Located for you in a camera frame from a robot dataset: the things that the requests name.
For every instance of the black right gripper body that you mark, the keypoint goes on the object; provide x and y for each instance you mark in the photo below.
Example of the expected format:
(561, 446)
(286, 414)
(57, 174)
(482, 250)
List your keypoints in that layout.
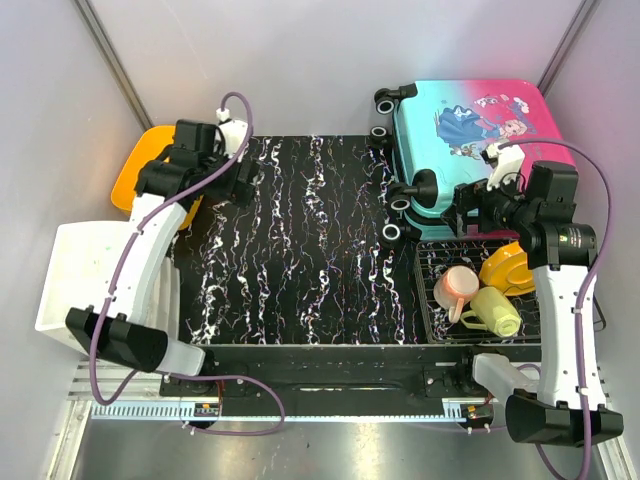
(498, 209)

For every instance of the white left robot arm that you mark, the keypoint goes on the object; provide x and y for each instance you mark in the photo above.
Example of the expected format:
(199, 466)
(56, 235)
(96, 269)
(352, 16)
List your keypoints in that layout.
(202, 160)

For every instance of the aluminium slotted rail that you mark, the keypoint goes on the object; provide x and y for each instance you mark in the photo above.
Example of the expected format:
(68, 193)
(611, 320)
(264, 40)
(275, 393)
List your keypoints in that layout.
(245, 399)

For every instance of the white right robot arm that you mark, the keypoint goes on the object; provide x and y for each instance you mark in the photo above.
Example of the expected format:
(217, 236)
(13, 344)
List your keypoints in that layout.
(567, 406)

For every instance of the black wire dish rack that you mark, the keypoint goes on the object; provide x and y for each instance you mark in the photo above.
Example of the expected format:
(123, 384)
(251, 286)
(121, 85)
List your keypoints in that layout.
(433, 259)

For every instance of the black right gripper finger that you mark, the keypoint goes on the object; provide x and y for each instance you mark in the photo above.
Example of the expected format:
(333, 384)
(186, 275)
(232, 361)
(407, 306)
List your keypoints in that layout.
(456, 220)
(464, 196)

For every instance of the yellow-green plastic cup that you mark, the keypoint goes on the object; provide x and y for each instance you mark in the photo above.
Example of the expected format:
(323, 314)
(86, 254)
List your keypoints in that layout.
(491, 311)

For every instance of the orange plastic basket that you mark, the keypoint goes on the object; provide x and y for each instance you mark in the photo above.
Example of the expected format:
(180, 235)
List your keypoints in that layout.
(148, 148)

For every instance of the white compartment organizer box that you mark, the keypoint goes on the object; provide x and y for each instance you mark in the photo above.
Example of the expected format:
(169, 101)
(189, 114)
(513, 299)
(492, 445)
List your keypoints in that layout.
(81, 266)

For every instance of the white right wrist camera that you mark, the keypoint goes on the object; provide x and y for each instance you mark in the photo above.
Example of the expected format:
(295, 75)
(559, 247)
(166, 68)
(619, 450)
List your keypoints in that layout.
(505, 161)

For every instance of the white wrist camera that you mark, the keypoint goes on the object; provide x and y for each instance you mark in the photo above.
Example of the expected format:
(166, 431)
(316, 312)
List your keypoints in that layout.
(505, 161)
(233, 130)

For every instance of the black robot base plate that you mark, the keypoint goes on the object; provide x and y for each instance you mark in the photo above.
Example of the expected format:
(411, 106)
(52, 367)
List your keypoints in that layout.
(425, 370)

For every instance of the black marble pattern mat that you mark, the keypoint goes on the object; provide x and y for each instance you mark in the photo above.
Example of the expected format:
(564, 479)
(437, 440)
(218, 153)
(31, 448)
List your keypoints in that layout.
(302, 263)

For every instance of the pink plastic cup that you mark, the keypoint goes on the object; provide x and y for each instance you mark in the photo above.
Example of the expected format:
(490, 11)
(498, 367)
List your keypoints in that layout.
(454, 289)

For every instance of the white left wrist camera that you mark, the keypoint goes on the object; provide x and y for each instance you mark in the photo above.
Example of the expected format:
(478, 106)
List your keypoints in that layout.
(233, 130)

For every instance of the teal and pink kids suitcase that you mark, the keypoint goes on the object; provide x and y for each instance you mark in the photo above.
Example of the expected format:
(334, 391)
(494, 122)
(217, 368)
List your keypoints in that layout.
(439, 131)

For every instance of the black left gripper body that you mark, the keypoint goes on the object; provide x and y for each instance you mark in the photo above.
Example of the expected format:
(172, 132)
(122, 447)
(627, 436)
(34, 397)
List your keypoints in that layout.
(240, 191)

